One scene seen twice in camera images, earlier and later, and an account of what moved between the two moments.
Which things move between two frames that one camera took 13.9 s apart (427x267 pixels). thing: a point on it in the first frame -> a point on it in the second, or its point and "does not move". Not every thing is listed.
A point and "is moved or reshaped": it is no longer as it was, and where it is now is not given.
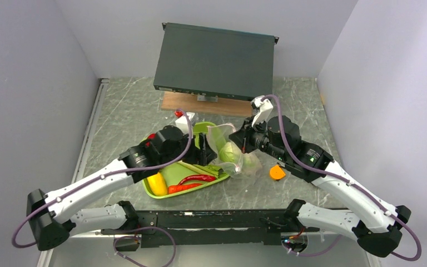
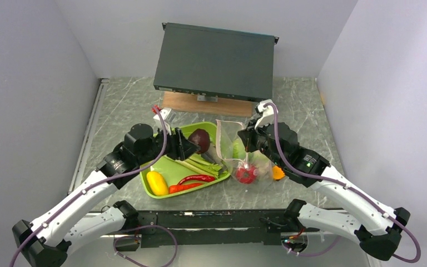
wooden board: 188,103 does not move
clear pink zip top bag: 229,157 is moved or reshaped
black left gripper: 202,156 -> 180,148
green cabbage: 229,152 is moved or reshaped
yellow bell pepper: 157,184 does not move
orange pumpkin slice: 277,173 does not move
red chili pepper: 197,177 does not move
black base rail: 197,228 does not move
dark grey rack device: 216,63 does not move
